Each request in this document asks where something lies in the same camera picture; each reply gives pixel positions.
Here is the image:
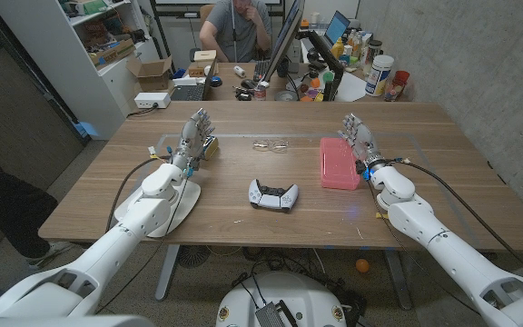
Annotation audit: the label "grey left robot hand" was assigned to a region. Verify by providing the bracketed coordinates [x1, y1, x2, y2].
[170, 107, 216, 172]

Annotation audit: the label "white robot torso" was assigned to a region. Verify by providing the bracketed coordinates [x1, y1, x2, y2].
[215, 271, 348, 327]

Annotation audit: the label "printed cardboard box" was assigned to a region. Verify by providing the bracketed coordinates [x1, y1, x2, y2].
[89, 38, 136, 68]

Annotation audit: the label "seated person grey shirt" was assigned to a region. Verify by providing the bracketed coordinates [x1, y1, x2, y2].
[198, 0, 273, 64]

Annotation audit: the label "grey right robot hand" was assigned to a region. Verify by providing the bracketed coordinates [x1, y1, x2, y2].
[338, 113, 388, 172]

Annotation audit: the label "clear frame glasses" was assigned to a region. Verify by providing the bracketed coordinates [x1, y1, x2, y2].
[252, 139, 290, 154]

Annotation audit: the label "black computer monitor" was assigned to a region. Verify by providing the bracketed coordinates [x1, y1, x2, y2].
[261, 0, 307, 84]

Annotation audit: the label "white power box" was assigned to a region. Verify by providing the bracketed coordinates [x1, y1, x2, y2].
[133, 92, 172, 110]

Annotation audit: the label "white shelf unit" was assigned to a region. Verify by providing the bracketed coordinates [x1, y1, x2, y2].
[0, 0, 161, 141]

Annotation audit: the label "white game controller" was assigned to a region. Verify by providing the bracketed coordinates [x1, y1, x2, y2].
[248, 178, 300, 213]

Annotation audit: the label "small tan box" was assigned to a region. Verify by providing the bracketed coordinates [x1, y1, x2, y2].
[192, 49, 218, 64]

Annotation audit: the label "black keyboard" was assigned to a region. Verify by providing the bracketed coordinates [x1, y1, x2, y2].
[252, 59, 271, 83]

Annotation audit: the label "black laptop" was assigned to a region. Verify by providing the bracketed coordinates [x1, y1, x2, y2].
[170, 58, 220, 102]

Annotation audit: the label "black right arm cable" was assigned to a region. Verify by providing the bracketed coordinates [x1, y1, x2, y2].
[392, 158, 523, 286]

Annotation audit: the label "white square plate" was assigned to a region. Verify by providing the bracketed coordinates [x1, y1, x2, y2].
[113, 179, 202, 239]

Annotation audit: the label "open cardboard box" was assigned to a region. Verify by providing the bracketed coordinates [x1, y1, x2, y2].
[125, 55, 175, 92]

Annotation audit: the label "pink plastic tray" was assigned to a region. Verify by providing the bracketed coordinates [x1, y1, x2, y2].
[319, 137, 361, 191]

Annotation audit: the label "white wipes canister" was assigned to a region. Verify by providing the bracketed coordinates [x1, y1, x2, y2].
[364, 54, 395, 97]

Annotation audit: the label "grey tape roll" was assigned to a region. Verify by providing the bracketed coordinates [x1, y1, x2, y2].
[273, 89, 300, 103]

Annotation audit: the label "standing person dark trousers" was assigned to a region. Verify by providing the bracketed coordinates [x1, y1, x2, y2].
[0, 138, 74, 269]

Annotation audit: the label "laptop with blue screen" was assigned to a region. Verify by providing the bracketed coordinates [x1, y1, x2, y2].
[323, 9, 351, 46]

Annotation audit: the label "small printed tin box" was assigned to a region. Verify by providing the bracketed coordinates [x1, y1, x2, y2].
[202, 134, 220, 161]

